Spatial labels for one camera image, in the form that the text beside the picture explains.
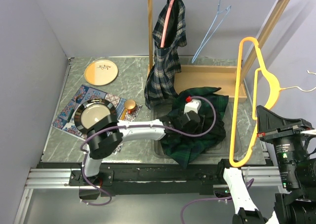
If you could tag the navy beige plaid skirt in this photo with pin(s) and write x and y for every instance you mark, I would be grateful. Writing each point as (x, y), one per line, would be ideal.
(160, 81)

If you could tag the pink hanger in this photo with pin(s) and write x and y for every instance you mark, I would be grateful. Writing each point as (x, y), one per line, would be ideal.
(164, 28)

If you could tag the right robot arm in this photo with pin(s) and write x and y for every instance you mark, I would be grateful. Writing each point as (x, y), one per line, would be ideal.
(290, 138)

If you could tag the beige round plate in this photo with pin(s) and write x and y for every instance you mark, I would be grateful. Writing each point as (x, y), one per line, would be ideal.
(101, 72)

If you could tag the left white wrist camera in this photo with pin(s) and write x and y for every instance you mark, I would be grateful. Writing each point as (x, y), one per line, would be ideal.
(192, 105)

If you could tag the wooden clothes rack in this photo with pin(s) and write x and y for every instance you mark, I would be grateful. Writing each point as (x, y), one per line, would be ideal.
(216, 76)

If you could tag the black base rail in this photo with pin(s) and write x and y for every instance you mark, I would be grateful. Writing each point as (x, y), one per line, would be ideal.
(125, 179)

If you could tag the dark green pen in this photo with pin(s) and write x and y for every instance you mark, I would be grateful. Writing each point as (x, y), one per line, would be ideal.
(70, 114)

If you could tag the copper cup with handle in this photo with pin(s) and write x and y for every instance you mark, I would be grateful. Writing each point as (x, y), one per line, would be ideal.
(129, 107)

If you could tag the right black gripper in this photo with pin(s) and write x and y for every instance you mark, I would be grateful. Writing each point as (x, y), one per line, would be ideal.
(270, 124)

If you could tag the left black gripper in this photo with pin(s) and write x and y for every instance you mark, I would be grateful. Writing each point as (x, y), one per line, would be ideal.
(193, 130)

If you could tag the light blue wire hanger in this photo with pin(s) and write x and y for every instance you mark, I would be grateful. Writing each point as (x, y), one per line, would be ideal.
(220, 16)

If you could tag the black rimmed plate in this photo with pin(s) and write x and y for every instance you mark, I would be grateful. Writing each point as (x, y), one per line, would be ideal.
(91, 112)

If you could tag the orange plastic hanger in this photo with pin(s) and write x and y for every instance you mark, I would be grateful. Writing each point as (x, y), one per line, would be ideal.
(275, 90)

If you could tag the blue patterned placemat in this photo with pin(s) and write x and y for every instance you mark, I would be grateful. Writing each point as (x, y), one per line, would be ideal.
(83, 94)

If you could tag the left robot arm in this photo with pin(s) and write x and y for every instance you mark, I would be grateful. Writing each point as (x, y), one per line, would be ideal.
(105, 132)

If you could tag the green navy plaid skirt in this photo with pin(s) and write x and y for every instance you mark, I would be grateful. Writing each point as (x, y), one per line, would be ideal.
(184, 149)

